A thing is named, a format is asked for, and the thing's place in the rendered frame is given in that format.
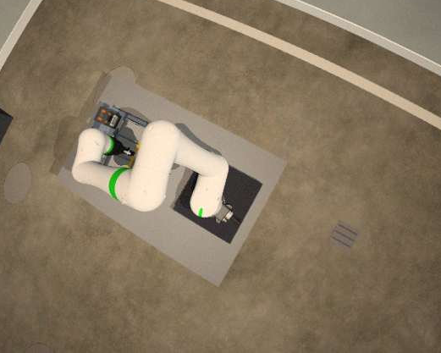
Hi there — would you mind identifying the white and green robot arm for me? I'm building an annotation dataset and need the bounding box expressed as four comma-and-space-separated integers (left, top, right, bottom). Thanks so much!
72, 119, 241, 225

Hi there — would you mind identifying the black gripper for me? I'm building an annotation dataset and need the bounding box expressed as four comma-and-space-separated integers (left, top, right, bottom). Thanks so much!
114, 141, 137, 156

